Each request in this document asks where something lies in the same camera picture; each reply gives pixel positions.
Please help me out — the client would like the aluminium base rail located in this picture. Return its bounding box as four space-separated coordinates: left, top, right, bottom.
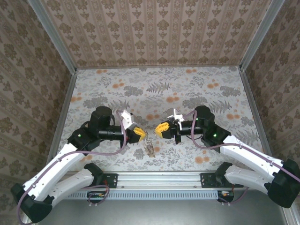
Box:
58 171 247 191

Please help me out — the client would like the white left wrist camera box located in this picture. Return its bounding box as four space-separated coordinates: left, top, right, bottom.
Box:
120 111 135 130

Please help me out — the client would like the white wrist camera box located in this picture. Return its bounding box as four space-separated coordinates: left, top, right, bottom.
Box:
120 111 135 130
167 107 185 125

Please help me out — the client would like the aluminium lower frame bar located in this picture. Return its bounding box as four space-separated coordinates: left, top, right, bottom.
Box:
282 206 300 225

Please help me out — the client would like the floral patterned table cover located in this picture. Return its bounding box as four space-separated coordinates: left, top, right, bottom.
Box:
58 67 272 172

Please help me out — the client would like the aluminium side rail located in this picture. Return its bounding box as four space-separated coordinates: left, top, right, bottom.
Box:
46 69 78 165
239 67 275 161

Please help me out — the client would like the grey metal panel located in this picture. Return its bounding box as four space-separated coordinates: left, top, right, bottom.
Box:
35 191 291 225

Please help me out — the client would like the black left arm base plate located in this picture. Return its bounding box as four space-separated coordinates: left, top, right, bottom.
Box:
102 172 118 189

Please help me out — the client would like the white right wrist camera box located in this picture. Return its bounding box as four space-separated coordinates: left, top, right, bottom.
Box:
167 107 185 125

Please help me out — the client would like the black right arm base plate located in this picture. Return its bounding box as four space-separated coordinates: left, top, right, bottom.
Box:
200 172 243 189

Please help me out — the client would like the aluminium corner post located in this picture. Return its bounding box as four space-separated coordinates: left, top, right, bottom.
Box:
240 0 287 71
26 0 78 74

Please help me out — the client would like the white slotted cable duct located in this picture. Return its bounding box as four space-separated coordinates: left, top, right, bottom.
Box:
63 190 220 200

